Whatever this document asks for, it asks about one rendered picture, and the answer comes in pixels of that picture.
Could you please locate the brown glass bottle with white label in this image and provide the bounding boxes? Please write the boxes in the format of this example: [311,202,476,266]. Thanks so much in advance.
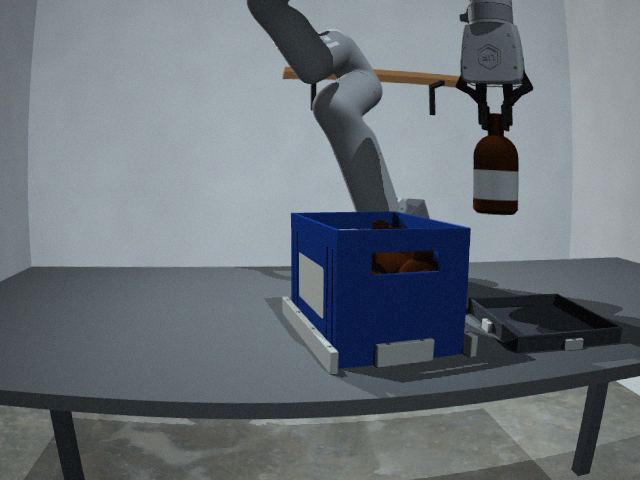
[473,113,519,215]

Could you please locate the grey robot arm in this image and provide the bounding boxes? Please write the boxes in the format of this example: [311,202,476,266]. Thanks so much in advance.
[246,0,513,213]

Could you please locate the blue plastic crate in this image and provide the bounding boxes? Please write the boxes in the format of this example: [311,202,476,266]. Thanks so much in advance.
[291,212,471,369]

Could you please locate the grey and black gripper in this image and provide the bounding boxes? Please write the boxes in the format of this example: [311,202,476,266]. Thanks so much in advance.
[456,19,533,131]

